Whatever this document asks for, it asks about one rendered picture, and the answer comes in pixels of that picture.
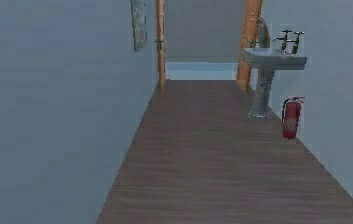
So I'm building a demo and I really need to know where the dark metal tap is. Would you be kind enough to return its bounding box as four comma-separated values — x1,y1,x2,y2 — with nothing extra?
272,29,293,52
286,31,305,55

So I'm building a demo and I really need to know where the red fire extinguisher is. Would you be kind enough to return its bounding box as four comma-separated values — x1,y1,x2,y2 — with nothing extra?
281,96,306,140

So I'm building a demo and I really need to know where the white pedestal sink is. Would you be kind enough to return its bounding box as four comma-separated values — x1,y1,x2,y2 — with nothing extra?
241,47,308,120

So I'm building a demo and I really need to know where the orange wooden door frame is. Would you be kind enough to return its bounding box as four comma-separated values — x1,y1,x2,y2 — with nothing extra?
154,0,168,91

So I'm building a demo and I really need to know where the grey framed wall picture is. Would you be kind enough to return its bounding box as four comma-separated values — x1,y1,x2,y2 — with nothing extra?
129,0,148,53

